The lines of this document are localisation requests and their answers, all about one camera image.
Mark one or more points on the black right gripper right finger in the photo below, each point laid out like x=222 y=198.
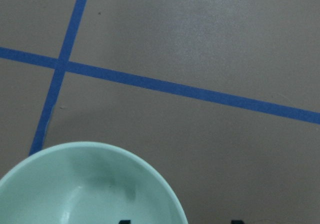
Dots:
x=237 y=222

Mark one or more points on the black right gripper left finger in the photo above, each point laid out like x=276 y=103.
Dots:
x=126 y=221

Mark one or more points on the green bowl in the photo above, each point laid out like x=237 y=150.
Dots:
x=87 y=183

